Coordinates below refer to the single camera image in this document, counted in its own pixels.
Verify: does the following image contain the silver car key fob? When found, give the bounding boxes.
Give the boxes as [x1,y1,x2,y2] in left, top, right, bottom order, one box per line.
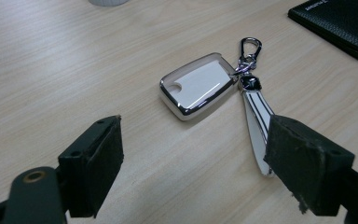
[158,36,277,178]

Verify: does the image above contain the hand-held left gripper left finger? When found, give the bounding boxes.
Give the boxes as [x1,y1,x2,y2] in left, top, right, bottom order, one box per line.
[57,114,125,218]

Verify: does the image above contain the white round container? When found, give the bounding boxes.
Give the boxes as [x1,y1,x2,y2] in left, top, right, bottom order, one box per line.
[88,0,131,7]

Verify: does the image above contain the black leather wallet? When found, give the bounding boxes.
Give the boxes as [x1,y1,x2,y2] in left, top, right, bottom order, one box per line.
[287,0,358,62]

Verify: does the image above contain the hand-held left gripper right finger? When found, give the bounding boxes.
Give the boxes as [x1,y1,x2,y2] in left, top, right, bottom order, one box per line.
[263,114,356,217]

